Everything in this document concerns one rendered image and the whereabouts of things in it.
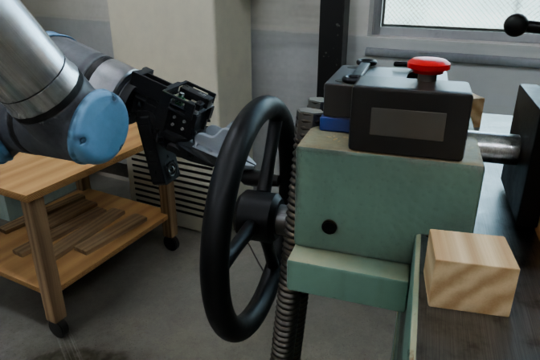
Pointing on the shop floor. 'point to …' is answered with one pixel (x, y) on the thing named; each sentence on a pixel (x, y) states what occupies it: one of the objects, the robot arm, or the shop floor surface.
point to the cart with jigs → (71, 224)
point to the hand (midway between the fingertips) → (245, 167)
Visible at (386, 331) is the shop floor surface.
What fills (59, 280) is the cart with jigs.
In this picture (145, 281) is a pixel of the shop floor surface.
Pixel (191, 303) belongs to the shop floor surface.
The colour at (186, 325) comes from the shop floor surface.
